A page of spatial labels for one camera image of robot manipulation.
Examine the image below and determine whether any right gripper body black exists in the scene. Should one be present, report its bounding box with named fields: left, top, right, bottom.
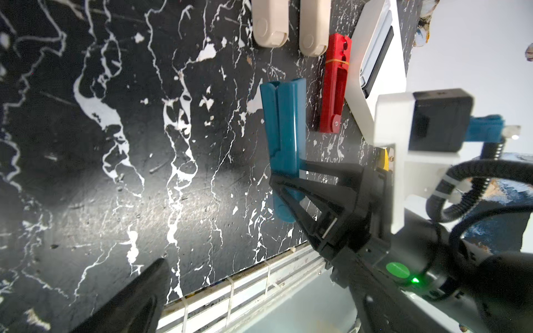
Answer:
left=321, top=166, right=467, bottom=300

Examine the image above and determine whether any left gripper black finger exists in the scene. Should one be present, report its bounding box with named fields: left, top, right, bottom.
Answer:
left=73, top=258, right=170, bottom=332

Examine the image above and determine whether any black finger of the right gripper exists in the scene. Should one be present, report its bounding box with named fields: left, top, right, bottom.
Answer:
left=270, top=172, right=371, bottom=254
left=300, top=160, right=366, bottom=183

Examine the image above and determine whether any black plier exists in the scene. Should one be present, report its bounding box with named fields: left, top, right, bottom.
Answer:
left=359, top=26, right=394, bottom=99

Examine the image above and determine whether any teal plier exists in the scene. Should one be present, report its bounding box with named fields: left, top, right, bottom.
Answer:
left=259, top=78, right=308, bottom=223

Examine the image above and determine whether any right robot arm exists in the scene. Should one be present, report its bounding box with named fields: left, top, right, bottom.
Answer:
left=270, top=161, right=532, bottom=332

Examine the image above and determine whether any white storage tray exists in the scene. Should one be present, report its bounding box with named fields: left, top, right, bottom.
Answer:
left=345, top=0, right=406, bottom=145

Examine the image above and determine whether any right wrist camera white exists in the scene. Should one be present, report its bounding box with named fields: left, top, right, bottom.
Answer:
left=372, top=88, right=521, bottom=234

